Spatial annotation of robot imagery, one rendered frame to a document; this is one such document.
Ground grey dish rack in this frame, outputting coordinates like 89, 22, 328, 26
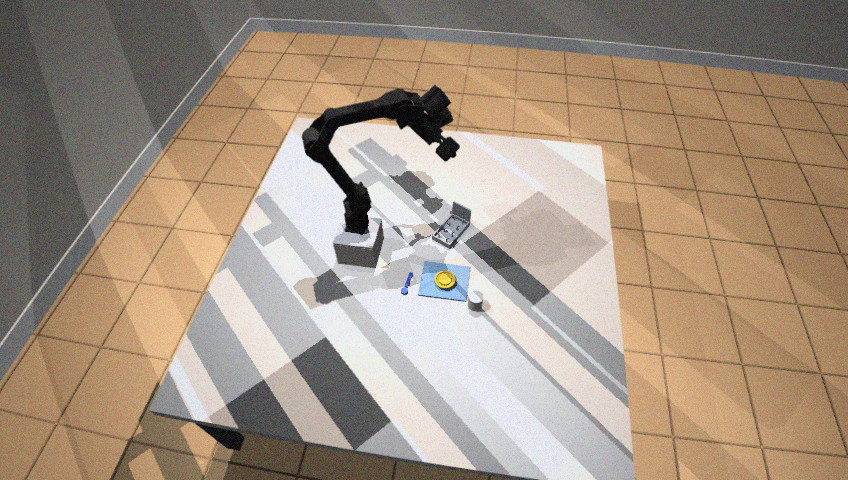
432, 201, 471, 249

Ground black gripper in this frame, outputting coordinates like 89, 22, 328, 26
416, 118, 460, 161

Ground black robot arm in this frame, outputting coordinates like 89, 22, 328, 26
301, 85, 453, 234

